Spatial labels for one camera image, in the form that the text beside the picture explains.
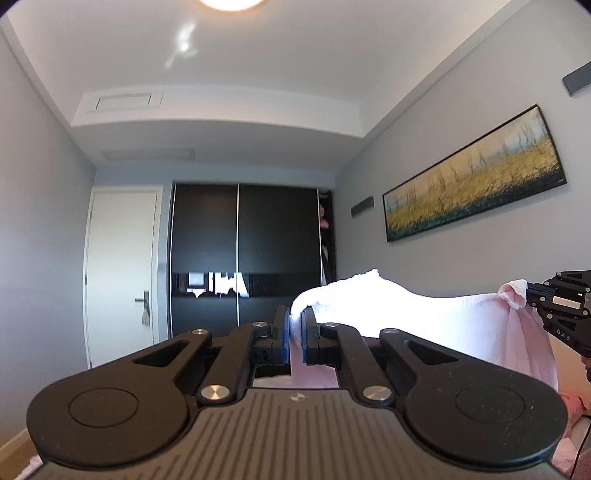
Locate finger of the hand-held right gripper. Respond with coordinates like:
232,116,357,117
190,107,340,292
525,279,556,320

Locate pink long-sleeve shirt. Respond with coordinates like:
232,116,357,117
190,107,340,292
289,269,562,394

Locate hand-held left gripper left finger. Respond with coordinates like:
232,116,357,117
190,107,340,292
131,305,293,408

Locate dark sliding wardrobe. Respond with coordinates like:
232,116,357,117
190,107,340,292
170,182,337,339

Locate ceiling air vent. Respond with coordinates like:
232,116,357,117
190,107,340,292
94,92,153,112

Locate white room door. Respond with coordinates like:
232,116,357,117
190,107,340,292
84,188,161,368

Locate black cable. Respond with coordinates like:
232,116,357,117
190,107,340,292
569,414,591,479

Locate hanging clothes in wardrobe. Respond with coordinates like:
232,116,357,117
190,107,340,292
318,193,332,283

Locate framed landscape painting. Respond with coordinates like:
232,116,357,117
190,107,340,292
382,104,568,243

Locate metal door handle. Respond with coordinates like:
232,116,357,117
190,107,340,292
134,290,151,326

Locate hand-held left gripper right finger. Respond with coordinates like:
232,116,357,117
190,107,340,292
300,306,458,408

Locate round ceiling lamp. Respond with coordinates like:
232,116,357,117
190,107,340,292
198,0,267,11

